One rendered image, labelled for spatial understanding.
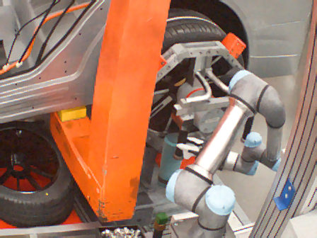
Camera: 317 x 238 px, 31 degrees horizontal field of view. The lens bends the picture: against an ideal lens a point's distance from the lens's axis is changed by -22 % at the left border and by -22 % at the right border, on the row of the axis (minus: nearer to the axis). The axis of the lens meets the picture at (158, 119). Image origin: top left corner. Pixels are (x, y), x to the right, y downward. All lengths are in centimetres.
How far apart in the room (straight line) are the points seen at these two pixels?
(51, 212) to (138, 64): 96
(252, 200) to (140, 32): 183
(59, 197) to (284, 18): 154
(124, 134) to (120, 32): 43
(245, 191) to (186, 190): 163
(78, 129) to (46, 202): 43
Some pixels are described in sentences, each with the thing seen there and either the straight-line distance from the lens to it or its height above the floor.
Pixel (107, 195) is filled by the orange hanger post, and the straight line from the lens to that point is 271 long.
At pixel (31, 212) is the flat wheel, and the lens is 294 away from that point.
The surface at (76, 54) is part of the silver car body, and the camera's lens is 292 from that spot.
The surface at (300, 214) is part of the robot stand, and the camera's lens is 202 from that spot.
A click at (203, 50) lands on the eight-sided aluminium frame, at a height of 111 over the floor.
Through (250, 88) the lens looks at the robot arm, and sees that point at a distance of 237.
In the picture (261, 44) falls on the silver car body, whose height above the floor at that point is 98.
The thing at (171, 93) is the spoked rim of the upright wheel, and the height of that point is 79.
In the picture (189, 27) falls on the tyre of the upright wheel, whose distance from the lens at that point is 292.
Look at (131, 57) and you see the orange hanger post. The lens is 233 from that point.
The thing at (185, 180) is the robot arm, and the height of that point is 104.
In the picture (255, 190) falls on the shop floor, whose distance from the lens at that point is 395.
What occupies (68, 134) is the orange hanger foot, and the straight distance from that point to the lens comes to 302.
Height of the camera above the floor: 257
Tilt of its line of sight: 36 degrees down
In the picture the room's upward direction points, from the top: 10 degrees clockwise
